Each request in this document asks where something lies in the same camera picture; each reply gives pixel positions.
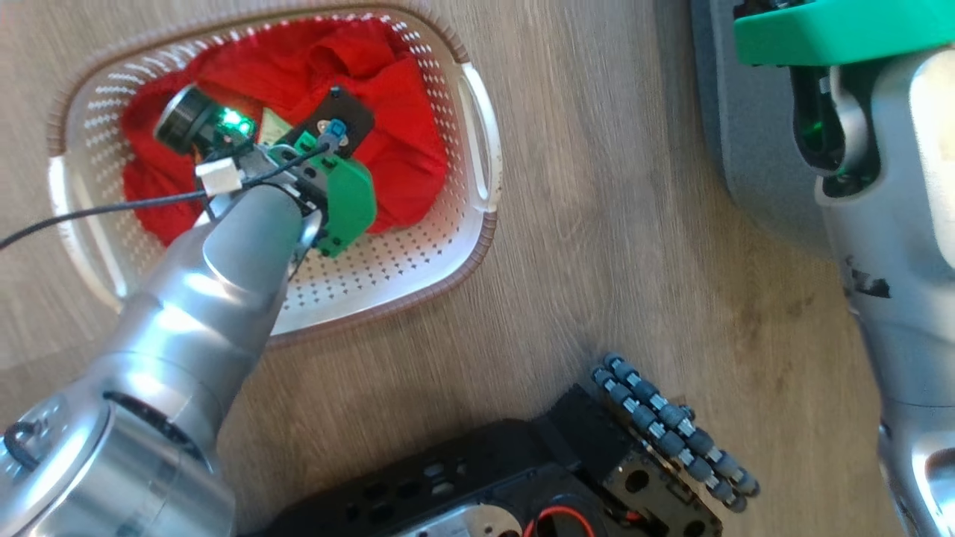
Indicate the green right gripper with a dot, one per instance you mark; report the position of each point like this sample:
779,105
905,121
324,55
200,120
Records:
835,30

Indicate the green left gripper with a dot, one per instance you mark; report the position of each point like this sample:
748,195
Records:
347,198

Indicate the red clothing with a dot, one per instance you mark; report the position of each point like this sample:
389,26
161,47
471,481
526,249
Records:
403,134

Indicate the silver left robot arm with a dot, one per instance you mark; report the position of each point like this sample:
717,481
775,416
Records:
186,313

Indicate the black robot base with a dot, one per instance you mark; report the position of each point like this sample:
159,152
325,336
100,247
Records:
485,462

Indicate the white perforated laundry basket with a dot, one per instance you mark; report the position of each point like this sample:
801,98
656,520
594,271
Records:
418,261

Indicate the grey fabric sofa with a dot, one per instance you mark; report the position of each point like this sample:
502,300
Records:
746,134

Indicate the black cylindrical left wrist unit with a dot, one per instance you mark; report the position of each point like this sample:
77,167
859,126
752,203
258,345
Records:
179,123

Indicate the omni wheel with grey rollers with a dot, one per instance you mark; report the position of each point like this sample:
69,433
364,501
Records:
671,429

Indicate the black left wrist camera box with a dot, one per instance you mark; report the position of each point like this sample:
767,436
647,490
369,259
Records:
352,113

